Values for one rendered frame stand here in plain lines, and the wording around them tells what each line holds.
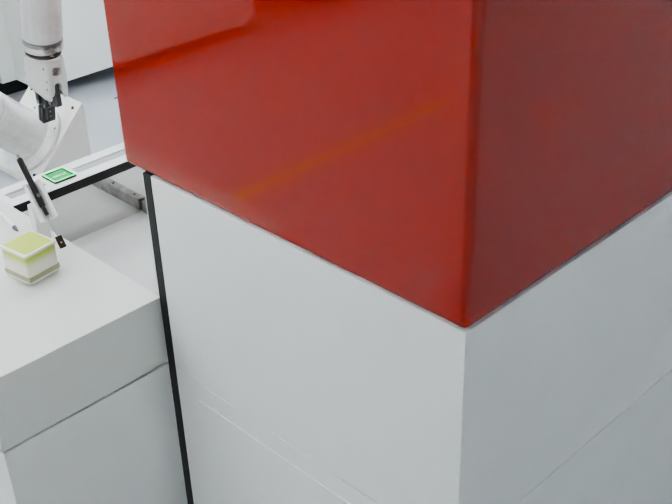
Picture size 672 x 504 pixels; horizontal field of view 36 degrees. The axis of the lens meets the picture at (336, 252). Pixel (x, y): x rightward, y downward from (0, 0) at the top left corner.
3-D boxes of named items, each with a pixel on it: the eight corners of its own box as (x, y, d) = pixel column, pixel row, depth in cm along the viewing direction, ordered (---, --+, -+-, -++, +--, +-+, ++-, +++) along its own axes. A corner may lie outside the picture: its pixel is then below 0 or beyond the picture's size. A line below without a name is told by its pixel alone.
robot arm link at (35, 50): (72, 40, 216) (72, 53, 218) (48, 22, 221) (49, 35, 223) (36, 50, 211) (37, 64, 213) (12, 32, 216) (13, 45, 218)
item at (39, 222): (64, 245, 208) (53, 185, 201) (47, 252, 206) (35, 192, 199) (48, 234, 212) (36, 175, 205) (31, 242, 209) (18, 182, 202)
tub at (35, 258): (62, 270, 200) (56, 239, 196) (31, 288, 194) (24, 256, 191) (36, 259, 203) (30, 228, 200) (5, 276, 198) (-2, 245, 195)
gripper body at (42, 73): (72, 50, 217) (74, 97, 224) (44, 30, 222) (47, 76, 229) (40, 60, 213) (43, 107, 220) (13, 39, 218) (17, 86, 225)
